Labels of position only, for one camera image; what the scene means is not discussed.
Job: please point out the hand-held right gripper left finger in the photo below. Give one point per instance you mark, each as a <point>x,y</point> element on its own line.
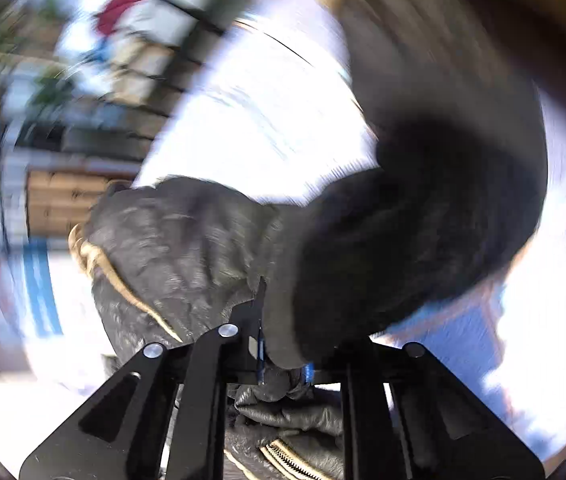
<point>260,349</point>

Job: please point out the blue panel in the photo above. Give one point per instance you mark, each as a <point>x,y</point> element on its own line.
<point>41,290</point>

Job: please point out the black quilted leather jacket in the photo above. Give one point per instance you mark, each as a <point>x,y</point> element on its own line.
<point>198,240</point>

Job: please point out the white striped bed sheet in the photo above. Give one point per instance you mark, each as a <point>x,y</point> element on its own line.
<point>268,110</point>

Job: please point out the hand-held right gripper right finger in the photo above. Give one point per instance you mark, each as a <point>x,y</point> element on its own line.
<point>358,385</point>

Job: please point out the wooden furniture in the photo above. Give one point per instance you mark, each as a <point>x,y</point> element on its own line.
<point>58,200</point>

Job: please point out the red cloth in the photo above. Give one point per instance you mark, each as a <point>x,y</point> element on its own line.
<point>122,6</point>

